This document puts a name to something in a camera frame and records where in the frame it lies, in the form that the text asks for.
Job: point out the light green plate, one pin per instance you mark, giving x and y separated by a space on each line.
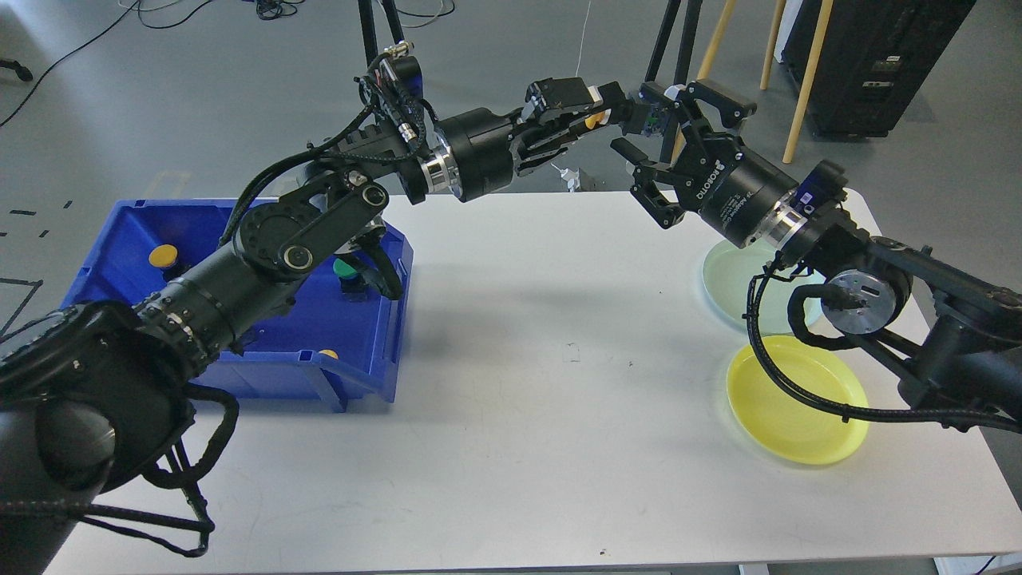
726 275

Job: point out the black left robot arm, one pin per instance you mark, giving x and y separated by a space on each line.
103 422

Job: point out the yellow push button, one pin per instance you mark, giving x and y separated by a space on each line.
596 120
167 260

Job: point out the green push button right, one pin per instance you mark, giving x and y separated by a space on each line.
353 285

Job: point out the blue plastic storage bin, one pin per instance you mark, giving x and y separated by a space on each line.
283 363

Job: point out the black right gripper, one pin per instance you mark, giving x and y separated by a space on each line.
733 189

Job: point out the yellow plate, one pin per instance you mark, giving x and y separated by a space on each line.
784 426

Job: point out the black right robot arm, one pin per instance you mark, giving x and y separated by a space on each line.
952 340

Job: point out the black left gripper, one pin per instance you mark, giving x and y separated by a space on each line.
488 148

